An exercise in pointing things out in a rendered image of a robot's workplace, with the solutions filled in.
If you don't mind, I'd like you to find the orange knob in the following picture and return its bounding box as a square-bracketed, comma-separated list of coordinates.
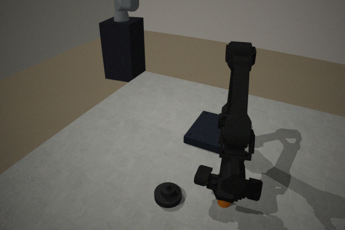
[218, 200, 231, 208]

